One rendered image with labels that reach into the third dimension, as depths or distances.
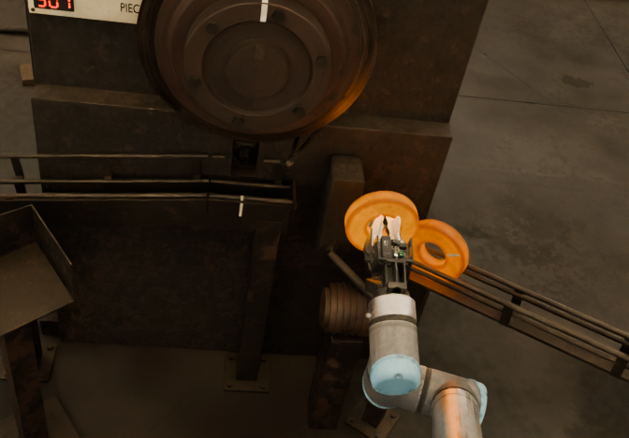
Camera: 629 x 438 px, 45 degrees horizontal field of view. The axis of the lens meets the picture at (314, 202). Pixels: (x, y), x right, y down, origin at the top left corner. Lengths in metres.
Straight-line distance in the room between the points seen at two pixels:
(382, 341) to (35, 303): 0.74
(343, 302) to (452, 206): 1.25
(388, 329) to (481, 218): 1.63
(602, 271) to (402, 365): 1.71
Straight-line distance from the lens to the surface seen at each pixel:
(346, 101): 1.61
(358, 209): 1.56
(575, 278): 2.94
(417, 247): 1.76
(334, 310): 1.84
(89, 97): 1.79
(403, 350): 1.41
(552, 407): 2.52
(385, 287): 1.47
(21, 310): 1.71
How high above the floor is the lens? 1.90
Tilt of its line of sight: 41 degrees down
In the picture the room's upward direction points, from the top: 11 degrees clockwise
